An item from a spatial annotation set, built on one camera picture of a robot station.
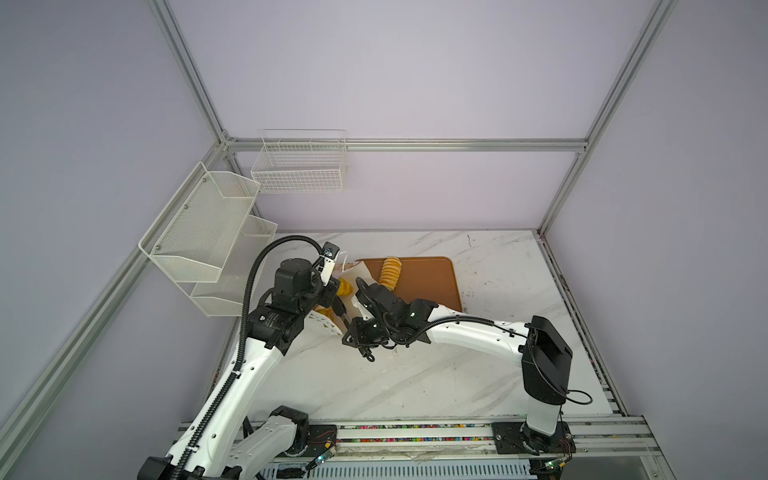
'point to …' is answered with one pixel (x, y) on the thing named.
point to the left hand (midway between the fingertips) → (324, 273)
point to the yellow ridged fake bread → (390, 272)
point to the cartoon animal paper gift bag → (321, 321)
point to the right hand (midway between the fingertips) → (341, 343)
